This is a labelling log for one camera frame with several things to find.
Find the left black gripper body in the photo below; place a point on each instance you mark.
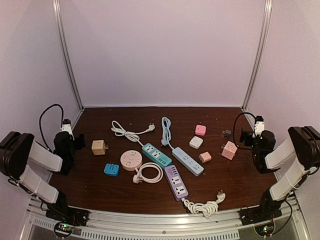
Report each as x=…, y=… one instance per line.
x=80, y=143

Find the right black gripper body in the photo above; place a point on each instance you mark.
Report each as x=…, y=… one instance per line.
x=248, y=134

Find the beige cube adapter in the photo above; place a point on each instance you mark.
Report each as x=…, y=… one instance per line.
x=99, y=147

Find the dark grey usb charger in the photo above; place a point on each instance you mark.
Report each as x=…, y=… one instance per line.
x=226, y=133

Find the pink cube socket adapter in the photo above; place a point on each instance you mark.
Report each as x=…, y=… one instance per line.
x=229, y=150

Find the blue square adapter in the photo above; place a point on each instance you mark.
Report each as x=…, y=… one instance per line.
x=111, y=169

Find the small pink plug adapter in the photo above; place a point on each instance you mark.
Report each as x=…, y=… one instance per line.
x=205, y=157

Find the pink square plug adapter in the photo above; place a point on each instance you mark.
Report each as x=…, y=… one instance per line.
x=200, y=130

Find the white plug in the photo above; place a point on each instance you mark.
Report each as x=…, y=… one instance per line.
x=196, y=142

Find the round pink white power strip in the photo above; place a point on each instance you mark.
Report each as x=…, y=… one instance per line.
x=131, y=160

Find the light blue power strip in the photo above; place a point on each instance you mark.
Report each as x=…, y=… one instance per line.
x=187, y=161

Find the purple power strip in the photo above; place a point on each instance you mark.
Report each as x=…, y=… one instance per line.
x=176, y=183

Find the teal power strip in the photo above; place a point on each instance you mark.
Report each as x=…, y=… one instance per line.
x=156, y=155

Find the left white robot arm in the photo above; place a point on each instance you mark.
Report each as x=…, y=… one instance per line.
x=17, y=150

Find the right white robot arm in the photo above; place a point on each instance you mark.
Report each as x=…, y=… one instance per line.
x=302, y=147

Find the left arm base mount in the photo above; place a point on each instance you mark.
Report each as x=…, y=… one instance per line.
x=67, y=222

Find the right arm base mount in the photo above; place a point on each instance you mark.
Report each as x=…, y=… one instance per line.
x=263, y=223

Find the aluminium front rail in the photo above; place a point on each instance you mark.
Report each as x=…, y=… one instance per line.
x=105, y=225

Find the right aluminium frame post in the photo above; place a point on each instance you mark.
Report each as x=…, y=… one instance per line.
x=264, y=30

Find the aluminium frame post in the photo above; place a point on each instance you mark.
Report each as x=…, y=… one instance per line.
x=264, y=30
x=65, y=53

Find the left aluminium frame post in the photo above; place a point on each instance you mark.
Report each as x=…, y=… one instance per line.
x=65, y=53

